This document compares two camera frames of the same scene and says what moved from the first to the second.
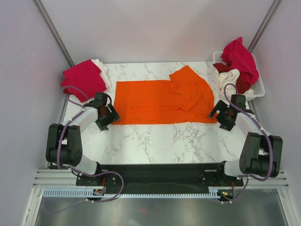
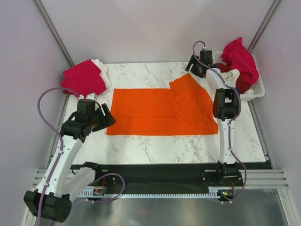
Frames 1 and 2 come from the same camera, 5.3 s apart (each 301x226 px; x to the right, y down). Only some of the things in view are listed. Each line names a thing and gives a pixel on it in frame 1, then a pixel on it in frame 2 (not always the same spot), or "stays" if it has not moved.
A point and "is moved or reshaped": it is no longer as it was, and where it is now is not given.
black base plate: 158,176 stays
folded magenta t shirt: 83,81 stays
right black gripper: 221,106 -> 193,60
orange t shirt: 185,98 is moved or reshaped
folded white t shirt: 104,73 stays
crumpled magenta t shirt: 237,55 stays
